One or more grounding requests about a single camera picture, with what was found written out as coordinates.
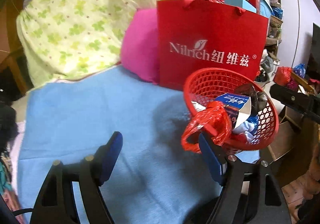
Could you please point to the green clover print blanket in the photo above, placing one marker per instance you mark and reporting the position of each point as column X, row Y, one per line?
column 75, row 21

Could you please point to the red paper shopping bag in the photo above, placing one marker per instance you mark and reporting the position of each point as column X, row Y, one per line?
column 212, row 28

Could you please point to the wooden cabinet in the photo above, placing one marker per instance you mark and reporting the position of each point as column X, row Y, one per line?
column 15, row 63

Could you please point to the black screen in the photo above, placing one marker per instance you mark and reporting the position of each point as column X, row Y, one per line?
column 315, row 58

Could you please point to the cardboard box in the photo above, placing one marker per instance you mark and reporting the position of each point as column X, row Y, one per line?
column 285, row 136

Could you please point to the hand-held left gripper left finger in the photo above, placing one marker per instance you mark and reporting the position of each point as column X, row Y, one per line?
column 110, row 159

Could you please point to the woven basket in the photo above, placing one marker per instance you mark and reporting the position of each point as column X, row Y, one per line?
column 275, row 21

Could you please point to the blue toothpaste box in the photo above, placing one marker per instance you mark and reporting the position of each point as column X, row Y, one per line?
column 232, row 100

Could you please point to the red plastic mesh basket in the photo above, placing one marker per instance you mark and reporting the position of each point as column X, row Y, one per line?
column 212, row 81

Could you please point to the pink pillow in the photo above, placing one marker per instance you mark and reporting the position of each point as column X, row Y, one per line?
column 140, row 46

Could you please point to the light blue storage box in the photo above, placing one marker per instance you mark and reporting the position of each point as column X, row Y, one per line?
column 250, row 5

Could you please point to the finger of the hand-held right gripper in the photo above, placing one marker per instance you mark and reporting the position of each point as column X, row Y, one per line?
column 295, row 101

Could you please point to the blue plastic bag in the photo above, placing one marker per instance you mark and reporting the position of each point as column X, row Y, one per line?
column 298, row 70
column 246, row 127

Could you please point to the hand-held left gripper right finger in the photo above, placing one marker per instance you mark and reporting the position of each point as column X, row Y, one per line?
column 212, row 161

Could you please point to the blue blanket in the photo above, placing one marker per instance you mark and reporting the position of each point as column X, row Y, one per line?
column 100, row 114

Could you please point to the blue plastic bag on shelf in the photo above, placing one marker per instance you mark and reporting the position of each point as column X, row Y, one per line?
column 298, row 70

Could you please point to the red plastic bag on shelf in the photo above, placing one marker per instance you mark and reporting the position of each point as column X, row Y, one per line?
column 282, row 75

